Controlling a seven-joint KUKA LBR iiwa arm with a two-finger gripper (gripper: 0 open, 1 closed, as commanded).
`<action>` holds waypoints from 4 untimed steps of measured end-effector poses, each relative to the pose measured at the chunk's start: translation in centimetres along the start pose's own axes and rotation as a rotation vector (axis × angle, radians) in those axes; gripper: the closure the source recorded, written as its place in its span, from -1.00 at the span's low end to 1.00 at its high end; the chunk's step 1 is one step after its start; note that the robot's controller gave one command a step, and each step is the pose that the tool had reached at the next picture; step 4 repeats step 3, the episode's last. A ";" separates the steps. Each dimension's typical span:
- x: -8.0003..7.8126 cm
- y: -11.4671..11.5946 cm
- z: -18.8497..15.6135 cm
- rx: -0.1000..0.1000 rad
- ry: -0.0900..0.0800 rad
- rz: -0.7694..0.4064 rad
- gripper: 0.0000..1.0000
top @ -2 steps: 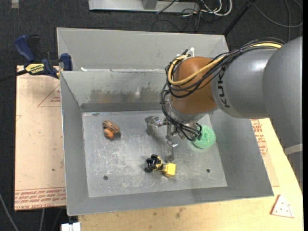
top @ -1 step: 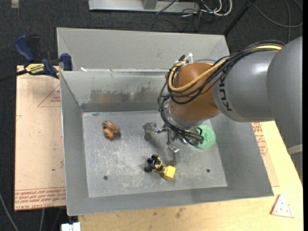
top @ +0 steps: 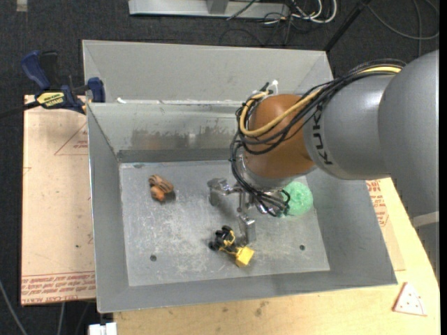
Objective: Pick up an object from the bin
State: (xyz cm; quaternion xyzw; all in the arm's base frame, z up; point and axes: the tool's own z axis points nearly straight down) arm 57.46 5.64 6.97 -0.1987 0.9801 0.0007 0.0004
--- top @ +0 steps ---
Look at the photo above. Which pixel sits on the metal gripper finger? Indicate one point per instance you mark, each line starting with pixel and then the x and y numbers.
pixel 249 229
pixel 217 187

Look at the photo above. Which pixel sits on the yellow and black toy digger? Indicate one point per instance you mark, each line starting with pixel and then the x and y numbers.
pixel 234 248

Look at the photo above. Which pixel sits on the green foam ball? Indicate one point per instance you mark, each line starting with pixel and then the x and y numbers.
pixel 299 198

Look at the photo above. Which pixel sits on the orange striped toy tiger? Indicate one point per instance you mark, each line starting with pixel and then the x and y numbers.
pixel 160 187

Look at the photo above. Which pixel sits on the grey metal bin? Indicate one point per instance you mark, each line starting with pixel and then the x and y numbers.
pixel 167 229

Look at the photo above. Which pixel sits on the brown cardboard board red print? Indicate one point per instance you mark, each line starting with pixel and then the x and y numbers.
pixel 56 201

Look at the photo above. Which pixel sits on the white triangular sanding pad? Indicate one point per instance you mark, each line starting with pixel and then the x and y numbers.
pixel 409 301

